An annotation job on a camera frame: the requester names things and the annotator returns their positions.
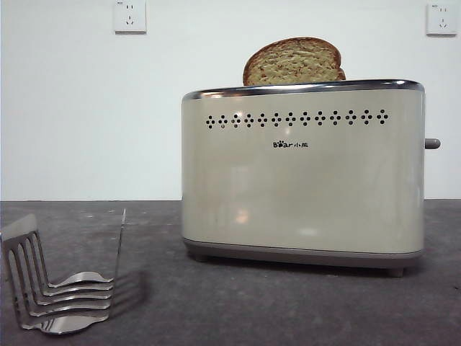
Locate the cream two-slot toaster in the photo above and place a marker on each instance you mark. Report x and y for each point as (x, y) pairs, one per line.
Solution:
(302, 187)

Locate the steel toast rack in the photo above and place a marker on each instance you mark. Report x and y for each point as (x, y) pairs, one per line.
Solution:
(32, 299)

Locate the toasted bread slice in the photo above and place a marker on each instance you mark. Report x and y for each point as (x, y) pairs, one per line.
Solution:
(293, 63)

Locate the white wall socket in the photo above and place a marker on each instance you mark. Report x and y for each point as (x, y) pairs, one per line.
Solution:
(130, 17)
(441, 20)

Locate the grey toaster lever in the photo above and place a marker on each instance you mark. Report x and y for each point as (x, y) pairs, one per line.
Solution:
(433, 143)

